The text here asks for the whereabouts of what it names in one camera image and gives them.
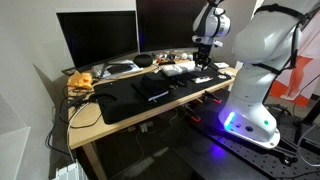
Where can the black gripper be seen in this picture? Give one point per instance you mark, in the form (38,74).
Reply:
(203,53)

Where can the white keyboard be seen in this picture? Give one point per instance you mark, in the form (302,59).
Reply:
(176,69)

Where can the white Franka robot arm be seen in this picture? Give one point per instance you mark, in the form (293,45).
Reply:
(253,100)

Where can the small black round object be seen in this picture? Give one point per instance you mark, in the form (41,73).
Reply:
(173,87)

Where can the yellow crumpled object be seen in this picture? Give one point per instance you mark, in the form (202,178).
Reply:
(80,80)

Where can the flat white box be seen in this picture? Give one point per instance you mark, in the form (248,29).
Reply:
(221,65)

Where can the pastel white plush toy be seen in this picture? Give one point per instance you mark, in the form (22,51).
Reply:
(184,55)

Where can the black pen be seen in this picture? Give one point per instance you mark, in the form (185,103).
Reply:
(181,82)

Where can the larger black monitor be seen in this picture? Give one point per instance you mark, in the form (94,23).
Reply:
(166,23)

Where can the black notebook white page edges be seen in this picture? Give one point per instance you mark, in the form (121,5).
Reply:
(150,87)

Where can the black oval case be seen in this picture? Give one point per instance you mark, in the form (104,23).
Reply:
(143,60)

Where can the grey power brick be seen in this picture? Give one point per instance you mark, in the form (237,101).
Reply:
(146,126)

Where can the large black desk mat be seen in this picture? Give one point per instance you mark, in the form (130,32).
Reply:
(123,100)

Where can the orange white banner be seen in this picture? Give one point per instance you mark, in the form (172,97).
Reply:
(293,86)

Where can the smaller black monitor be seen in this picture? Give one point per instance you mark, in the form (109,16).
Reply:
(96,36)

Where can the black tripod leg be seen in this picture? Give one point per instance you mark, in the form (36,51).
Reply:
(311,116)

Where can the white radiator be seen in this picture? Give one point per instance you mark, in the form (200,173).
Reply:
(71,171)

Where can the white wrist mount plate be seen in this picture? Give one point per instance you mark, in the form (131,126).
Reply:
(218,43)

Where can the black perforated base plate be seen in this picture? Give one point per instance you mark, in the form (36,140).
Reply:
(253,160)

